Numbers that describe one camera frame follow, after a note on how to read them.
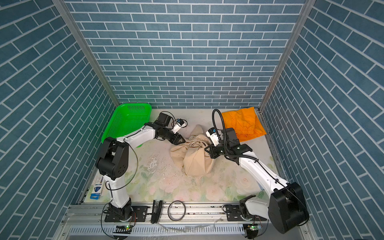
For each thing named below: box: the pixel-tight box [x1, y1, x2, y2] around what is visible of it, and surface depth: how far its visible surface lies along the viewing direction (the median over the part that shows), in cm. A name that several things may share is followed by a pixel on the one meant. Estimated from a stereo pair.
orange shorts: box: [221, 106, 267, 142], surface depth 110 cm
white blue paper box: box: [90, 174, 105, 200], surface depth 82 cm
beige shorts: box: [170, 124, 216, 177], surface depth 83 cm
